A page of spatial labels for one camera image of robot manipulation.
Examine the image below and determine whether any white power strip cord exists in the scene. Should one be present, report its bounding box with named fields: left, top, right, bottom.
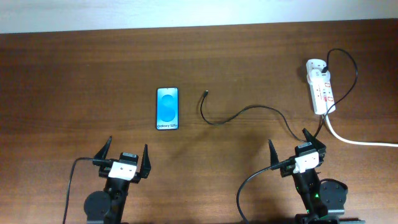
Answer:
left=323, top=113, right=398, bottom=148

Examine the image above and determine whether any black USB charging cable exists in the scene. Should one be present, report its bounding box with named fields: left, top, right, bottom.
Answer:
left=200, top=48, right=359, bottom=143

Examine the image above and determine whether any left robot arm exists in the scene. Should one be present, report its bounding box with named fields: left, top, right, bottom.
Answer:
left=84, top=138, right=151, bottom=224

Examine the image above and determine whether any white power strip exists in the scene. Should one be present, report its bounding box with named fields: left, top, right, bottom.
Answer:
left=307, top=75, right=336, bottom=115

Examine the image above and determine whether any blue Samsung Galaxy smartphone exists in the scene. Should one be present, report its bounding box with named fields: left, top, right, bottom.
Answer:
left=156, top=87, right=179, bottom=131

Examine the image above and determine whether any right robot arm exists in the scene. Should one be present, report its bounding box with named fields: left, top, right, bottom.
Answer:
left=269, top=129, right=348, bottom=223

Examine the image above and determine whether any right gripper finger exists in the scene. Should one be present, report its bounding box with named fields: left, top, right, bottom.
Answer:
left=302, top=128, right=326, bottom=151
left=268, top=139, right=279, bottom=170

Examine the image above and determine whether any white USB charger adapter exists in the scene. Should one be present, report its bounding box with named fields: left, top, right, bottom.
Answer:
left=306, top=58, right=330, bottom=84

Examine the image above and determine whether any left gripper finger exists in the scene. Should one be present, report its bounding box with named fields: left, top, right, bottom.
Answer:
left=93, top=136, right=112, bottom=165
left=139, top=144, right=152, bottom=179

